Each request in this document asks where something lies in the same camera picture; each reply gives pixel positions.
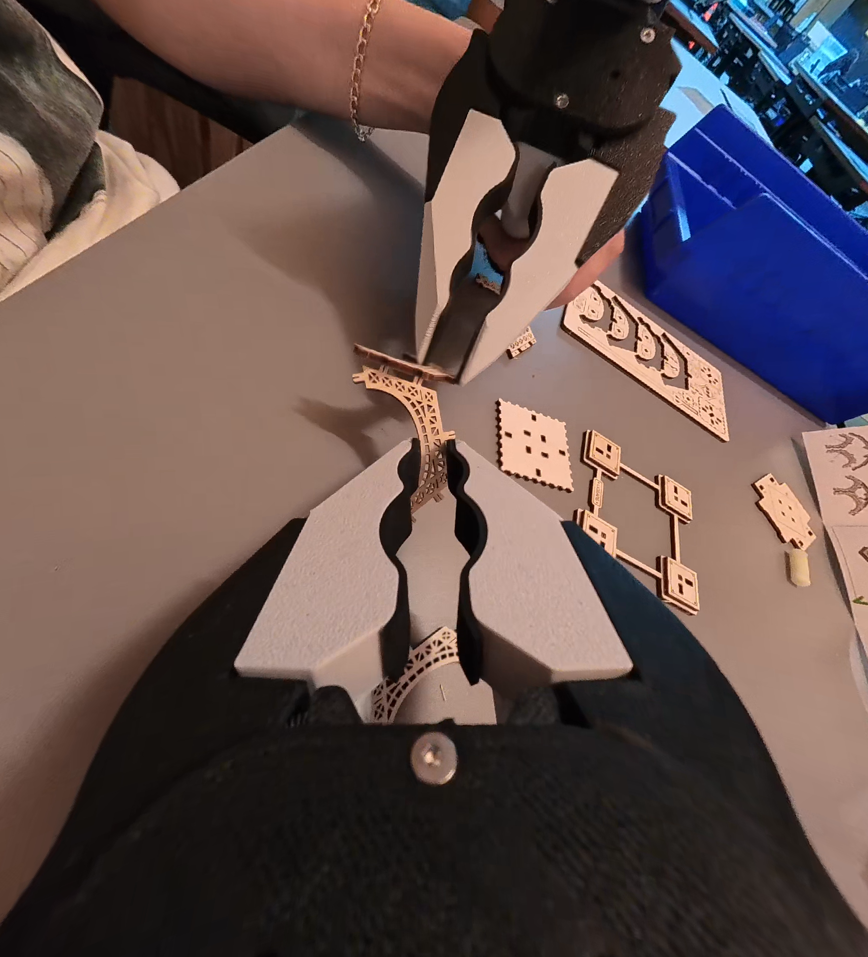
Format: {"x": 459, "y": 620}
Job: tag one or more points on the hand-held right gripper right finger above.
{"x": 546, "y": 598}

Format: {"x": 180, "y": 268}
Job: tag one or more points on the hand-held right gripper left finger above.
{"x": 314, "y": 598}

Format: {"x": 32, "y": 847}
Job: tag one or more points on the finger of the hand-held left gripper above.
{"x": 553, "y": 262}
{"x": 456, "y": 209}

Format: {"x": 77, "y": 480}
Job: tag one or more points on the wooden parts sheet with arches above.
{"x": 628, "y": 351}

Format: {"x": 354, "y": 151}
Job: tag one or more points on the serrated square wooden plate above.
{"x": 516, "y": 463}

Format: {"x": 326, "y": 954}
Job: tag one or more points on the wooden lattice arch piece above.
{"x": 389, "y": 361}
{"x": 422, "y": 419}

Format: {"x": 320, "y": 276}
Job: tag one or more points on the person's left forearm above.
{"x": 254, "y": 45}

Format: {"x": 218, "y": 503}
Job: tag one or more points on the grey desk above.
{"x": 179, "y": 448}

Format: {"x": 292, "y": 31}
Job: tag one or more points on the person's left hand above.
{"x": 419, "y": 60}

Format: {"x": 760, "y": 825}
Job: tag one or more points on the small wooden tag piece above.
{"x": 521, "y": 342}

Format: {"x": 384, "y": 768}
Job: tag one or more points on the dark workshop shelving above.
{"x": 815, "y": 75}

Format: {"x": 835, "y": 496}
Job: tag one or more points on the blue storage bin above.
{"x": 778, "y": 299}

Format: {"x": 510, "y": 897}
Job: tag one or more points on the cross-shaped wooden plate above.
{"x": 781, "y": 508}

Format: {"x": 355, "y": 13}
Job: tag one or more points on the cream wax stick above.
{"x": 798, "y": 568}

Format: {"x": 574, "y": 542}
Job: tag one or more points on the folded paper instruction sheet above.
{"x": 815, "y": 478}

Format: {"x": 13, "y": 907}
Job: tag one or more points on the white printed shirt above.
{"x": 30, "y": 187}

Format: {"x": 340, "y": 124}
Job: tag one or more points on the wooden four-square base frame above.
{"x": 589, "y": 463}

